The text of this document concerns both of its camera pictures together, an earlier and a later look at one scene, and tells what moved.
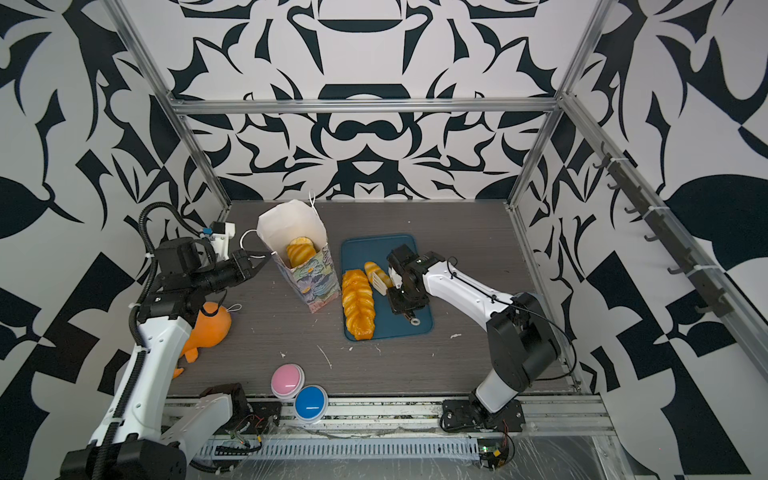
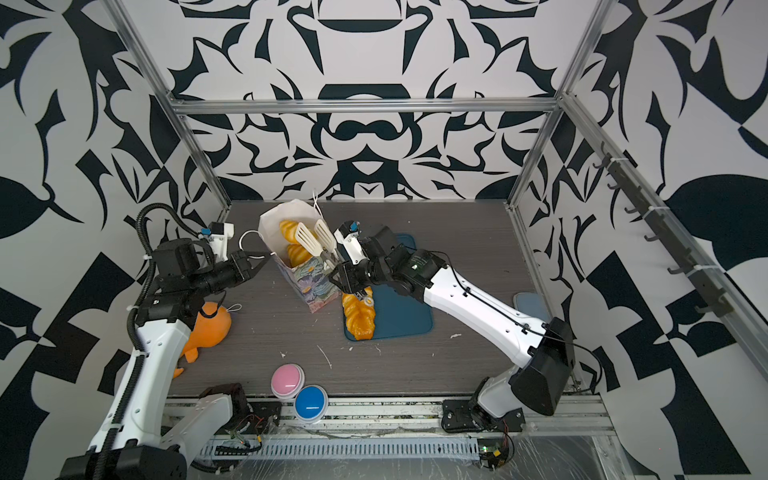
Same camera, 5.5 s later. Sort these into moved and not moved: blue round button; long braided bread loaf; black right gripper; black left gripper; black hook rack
Moved: black right gripper
Not moved: blue round button; black hook rack; long braided bread loaf; black left gripper
